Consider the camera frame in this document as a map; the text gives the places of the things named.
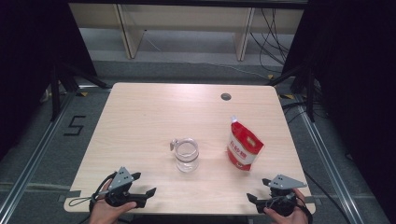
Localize bundle of black cables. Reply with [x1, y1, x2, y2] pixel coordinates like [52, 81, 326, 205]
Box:
[250, 8, 292, 74]

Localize person's right hand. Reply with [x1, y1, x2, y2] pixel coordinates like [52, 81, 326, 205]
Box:
[263, 189, 309, 224]

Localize aluminium floor rail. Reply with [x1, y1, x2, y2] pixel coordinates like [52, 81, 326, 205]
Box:
[297, 102, 363, 224]
[0, 92, 74, 218]

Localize thin white floor cable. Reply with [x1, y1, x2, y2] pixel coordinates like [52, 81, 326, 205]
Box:
[144, 31, 272, 78]

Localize thin grey lanyard loop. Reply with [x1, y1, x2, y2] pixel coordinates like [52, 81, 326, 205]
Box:
[68, 195, 96, 207]

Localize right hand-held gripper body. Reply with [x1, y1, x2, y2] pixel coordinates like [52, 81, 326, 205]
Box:
[255, 175, 307, 217]

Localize black gripper cord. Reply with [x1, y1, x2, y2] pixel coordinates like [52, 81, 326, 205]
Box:
[293, 194, 314, 224]
[89, 172, 119, 213]

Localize black floor cable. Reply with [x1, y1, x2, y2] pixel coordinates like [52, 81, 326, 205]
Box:
[303, 171, 353, 224]

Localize red and white sugar pouch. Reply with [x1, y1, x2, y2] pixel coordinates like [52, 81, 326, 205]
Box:
[226, 115, 265, 172]

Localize person's left hand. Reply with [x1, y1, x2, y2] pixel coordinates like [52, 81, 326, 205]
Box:
[89, 181, 137, 224]

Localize black metal stand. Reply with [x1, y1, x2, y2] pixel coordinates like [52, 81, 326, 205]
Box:
[49, 60, 110, 122]
[267, 63, 317, 122]

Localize beige wooden shelf unit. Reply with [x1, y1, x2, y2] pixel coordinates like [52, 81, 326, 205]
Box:
[68, 3, 304, 62]

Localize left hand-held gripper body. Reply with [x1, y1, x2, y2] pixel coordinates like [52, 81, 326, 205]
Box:
[104, 166, 148, 209]

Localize black curtain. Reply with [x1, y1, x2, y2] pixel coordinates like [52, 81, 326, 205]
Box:
[0, 0, 97, 157]
[281, 0, 396, 218]

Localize clear glass jar with lid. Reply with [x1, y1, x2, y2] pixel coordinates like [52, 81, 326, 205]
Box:
[169, 137, 200, 174]

